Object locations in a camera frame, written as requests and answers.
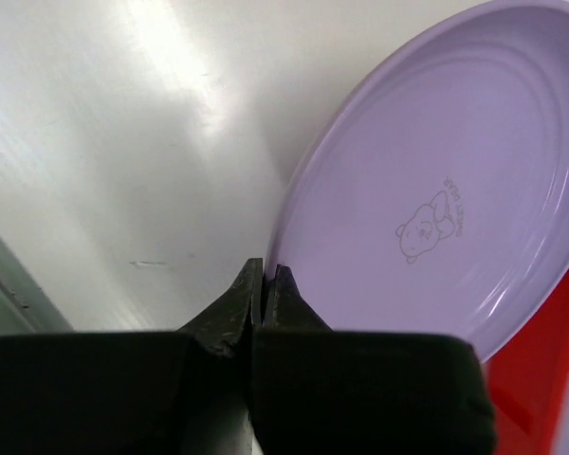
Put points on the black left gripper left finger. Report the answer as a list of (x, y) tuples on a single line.
[(172, 392)]

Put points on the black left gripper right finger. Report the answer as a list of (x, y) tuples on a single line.
[(315, 390)]

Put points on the purple plate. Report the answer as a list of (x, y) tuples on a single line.
[(437, 199)]

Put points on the red plastic bin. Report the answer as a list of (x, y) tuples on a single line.
[(527, 379)]

